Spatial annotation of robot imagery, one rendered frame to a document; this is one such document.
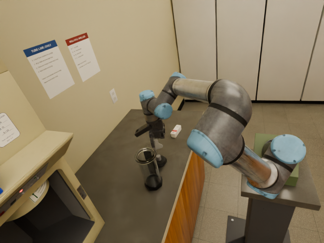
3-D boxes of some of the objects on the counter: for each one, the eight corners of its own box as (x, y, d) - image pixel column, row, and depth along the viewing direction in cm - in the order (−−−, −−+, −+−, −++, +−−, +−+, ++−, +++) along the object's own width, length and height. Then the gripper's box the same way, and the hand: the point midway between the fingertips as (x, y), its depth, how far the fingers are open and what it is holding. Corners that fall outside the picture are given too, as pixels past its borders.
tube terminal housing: (11, 283, 79) (-231, 139, 37) (67, 210, 103) (-40, 74, 61) (55, 308, 69) (-202, 154, 27) (105, 222, 94) (9, 70, 52)
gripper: (160, 125, 95) (167, 155, 106) (162, 110, 106) (168, 139, 118) (143, 127, 96) (152, 156, 108) (147, 112, 108) (155, 140, 119)
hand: (155, 146), depth 113 cm, fingers open, 8 cm apart
